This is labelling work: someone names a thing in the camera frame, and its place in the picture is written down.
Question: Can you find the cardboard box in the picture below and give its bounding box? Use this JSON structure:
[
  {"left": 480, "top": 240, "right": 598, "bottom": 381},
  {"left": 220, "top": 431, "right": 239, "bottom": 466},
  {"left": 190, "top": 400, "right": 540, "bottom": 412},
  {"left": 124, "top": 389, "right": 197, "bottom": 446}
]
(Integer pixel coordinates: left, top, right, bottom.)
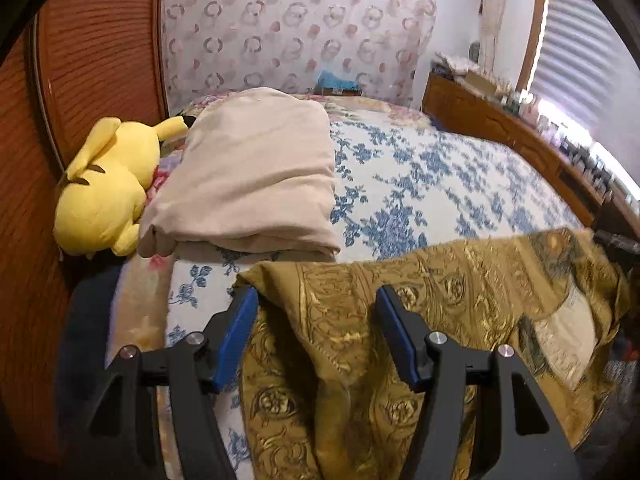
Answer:
[{"left": 465, "top": 67, "right": 507, "bottom": 94}]

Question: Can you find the yellow plush toy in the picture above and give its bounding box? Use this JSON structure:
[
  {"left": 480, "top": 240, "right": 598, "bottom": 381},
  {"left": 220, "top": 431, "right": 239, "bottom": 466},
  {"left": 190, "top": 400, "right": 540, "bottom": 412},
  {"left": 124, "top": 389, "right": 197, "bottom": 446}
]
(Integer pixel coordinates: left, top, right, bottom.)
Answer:
[{"left": 52, "top": 115, "right": 197, "bottom": 261}]

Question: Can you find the wooden sideboard cabinet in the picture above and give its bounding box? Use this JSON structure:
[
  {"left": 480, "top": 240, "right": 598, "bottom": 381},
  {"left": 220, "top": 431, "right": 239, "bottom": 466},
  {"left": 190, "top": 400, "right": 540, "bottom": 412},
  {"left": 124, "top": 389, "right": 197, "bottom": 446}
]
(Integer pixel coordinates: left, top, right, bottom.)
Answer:
[{"left": 422, "top": 71, "right": 640, "bottom": 233}]

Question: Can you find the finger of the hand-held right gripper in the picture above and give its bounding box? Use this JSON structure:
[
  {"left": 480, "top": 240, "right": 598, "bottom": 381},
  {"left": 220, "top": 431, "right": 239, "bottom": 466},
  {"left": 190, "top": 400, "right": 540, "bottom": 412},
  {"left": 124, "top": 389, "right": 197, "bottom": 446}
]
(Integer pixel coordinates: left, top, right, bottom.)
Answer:
[{"left": 593, "top": 229, "right": 640, "bottom": 261}]

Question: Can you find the cream lace curtain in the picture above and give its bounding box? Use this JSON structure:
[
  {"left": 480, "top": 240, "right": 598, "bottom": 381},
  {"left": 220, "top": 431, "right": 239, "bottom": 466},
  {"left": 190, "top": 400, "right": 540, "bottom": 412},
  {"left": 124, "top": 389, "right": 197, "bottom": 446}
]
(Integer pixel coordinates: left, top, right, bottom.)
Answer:
[{"left": 477, "top": 0, "right": 512, "bottom": 69}]

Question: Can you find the blue folded cloth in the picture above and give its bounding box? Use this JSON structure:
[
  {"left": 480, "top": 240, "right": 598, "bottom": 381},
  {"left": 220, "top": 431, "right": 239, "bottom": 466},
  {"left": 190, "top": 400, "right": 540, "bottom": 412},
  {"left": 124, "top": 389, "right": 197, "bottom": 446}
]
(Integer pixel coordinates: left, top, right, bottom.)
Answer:
[{"left": 316, "top": 69, "right": 362, "bottom": 92}]

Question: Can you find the golden patterned shirt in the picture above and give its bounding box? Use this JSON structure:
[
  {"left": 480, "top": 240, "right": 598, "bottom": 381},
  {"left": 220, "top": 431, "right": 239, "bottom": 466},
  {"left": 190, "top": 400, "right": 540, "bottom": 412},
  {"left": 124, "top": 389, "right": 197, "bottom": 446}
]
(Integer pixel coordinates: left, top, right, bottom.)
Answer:
[{"left": 234, "top": 227, "right": 632, "bottom": 480}]

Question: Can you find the ring patterned curtain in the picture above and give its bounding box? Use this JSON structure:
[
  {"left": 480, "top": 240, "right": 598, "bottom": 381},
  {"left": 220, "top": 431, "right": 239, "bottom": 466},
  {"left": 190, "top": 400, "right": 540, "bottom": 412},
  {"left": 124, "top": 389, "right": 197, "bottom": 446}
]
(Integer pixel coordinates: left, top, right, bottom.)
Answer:
[{"left": 160, "top": 0, "right": 439, "bottom": 111}]

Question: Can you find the floral cloth stack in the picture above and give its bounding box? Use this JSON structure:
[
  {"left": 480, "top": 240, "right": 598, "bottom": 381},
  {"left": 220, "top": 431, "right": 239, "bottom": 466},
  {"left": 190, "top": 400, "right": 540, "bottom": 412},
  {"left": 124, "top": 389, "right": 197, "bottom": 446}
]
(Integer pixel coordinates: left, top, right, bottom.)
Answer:
[{"left": 432, "top": 52, "right": 481, "bottom": 74}]

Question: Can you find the wooden louvered wardrobe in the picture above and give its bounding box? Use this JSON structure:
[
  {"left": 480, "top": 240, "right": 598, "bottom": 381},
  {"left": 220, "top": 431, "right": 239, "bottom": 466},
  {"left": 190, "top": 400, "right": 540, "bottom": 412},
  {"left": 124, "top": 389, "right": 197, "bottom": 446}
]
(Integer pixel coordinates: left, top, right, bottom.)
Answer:
[{"left": 0, "top": 0, "right": 171, "bottom": 461}]

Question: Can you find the beige folded cloth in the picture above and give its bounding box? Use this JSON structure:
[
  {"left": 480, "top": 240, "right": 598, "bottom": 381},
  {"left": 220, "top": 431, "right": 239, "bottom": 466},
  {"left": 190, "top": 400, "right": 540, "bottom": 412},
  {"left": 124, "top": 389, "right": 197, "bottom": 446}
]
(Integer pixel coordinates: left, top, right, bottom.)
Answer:
[{"left": 137, "top": 86, "right": 342, "bottom": 264}]

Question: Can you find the striped window blind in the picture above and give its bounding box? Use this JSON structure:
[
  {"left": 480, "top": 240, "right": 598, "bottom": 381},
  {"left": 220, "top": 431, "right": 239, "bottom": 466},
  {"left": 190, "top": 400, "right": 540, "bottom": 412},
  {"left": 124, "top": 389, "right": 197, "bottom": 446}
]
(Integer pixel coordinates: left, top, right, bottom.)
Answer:
[{"left": 527, "top": 0, "right": 640, "bottom": 173}]

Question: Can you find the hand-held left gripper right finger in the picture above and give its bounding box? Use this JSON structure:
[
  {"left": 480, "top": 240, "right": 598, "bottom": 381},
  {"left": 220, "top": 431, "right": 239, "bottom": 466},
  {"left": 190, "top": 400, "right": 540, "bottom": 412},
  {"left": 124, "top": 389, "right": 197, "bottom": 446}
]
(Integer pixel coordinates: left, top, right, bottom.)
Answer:
[{"left": 375, "top": 285, "right": 583, "bottom": 480}]

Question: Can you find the floral bed blanket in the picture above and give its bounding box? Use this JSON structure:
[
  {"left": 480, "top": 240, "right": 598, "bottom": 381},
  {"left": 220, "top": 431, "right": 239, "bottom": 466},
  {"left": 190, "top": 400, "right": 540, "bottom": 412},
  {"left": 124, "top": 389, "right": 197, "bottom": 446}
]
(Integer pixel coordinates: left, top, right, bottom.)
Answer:
[{"left": 107, "top": 91, "right": 596, "bottom": 480}]

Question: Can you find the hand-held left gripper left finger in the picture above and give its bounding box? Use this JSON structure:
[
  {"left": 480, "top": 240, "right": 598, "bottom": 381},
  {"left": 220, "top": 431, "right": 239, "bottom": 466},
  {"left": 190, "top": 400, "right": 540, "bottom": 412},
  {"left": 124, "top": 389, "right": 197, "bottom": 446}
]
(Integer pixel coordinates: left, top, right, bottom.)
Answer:
[{"left": 82, "top": 287, "right": 261, "bottom": 480}]

